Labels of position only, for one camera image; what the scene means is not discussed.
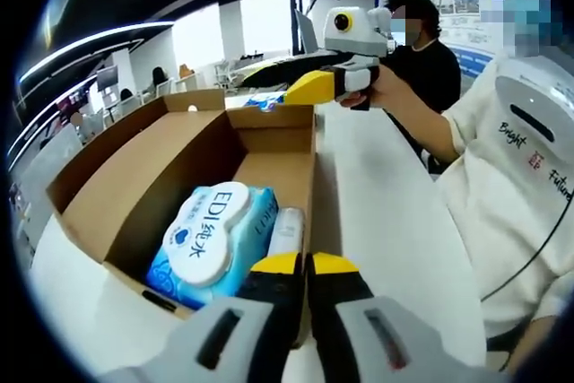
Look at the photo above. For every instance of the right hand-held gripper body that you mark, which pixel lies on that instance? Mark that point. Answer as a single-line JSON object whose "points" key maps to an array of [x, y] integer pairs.
{"points": [[359, 33]]}

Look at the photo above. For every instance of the brown cardboard shoe box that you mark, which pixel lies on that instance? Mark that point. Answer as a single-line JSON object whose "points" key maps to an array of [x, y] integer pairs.
{"points": [[134, 176]]}

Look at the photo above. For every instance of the desk computer monitor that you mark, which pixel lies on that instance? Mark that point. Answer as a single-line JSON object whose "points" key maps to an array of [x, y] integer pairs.
{"points": [[305, 35]]}

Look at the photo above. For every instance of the orange bag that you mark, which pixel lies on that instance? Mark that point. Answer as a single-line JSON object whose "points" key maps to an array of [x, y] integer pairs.
{"points": [[185, 72]]}

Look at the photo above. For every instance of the white spray bottle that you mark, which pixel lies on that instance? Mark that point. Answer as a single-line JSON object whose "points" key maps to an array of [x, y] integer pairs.
{"points": [[289, 230]]}

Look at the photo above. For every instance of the person in white shirt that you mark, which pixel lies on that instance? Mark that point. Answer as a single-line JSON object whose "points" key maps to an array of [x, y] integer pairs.
{"points": [[493, 203]]}

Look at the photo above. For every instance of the blue soft tissue pack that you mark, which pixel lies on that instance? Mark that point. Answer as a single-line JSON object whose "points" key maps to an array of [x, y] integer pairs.
{"points": [[264, 102]]}

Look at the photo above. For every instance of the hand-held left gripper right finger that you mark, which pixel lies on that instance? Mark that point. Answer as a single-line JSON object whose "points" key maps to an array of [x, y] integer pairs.
{"points": [[385, 342]]}

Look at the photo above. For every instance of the white chest device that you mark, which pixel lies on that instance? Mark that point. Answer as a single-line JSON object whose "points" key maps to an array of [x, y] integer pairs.
{"points": [[524, 87]]}

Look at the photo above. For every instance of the dark standing screen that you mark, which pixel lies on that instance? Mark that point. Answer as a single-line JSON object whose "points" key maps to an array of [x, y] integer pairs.
{"points": [[107, 78]]}

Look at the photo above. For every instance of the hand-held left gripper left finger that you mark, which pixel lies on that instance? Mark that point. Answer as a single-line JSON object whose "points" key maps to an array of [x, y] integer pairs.
{"points": [[215, 342]]}

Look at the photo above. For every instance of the blue wall poster board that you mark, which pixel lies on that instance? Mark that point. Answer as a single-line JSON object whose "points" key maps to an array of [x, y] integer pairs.
{"points": [[457, 2]]}

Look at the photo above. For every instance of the person's right hand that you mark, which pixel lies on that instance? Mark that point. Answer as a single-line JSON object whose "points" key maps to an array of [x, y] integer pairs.
{"points": [[385, 93]]}

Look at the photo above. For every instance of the soft wet wipes pack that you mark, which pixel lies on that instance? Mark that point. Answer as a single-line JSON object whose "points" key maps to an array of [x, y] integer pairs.
{"points": [[211, 239]]}

